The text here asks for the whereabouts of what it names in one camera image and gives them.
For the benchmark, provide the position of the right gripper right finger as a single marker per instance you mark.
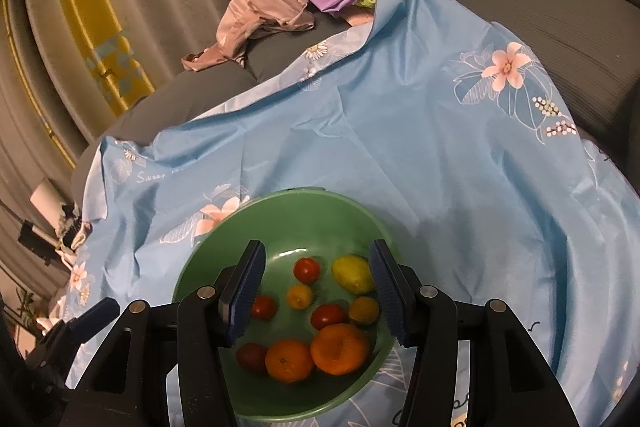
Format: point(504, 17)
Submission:
point(510, 381)

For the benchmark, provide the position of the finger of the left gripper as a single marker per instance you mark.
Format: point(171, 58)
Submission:
point(66, 337)

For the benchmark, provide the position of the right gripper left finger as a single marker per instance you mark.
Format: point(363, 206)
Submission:
point(125, 383)

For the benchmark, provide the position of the red cherry tomato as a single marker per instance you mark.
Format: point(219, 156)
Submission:
point(252, 358)
point(264, 308)
point(327, 315)

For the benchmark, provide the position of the smooth orange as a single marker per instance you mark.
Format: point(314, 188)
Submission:
point(289, 361)

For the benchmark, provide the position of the tan longan fruit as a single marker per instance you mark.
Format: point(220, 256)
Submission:
point(299, 297)
point(364, 310)

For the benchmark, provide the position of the large red tomato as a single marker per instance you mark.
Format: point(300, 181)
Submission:
point(307, 270)

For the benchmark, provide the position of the rough dark orange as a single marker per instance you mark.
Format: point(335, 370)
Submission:
point(340, 349)

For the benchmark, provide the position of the yellow-green oval fruit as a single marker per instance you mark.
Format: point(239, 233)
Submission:
point(353, 274)

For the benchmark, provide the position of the potted green plant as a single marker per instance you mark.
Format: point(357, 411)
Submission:
point(29, 312)

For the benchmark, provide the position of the white cylindrical lamp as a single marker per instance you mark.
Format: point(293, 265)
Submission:
point(49, 203)

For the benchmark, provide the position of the green bowl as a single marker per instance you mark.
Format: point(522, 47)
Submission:
point(291, 225)

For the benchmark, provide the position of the light blue floral cloth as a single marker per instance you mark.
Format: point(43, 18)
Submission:
point(568, 267)

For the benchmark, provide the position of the yellow patterned curtain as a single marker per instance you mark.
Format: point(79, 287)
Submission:
point(106, 50)

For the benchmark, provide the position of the pink crumpled garment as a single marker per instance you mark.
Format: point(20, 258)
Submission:
point(245, 20)

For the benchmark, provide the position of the black camera tripod device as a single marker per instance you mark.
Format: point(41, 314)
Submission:
point(44, 246)

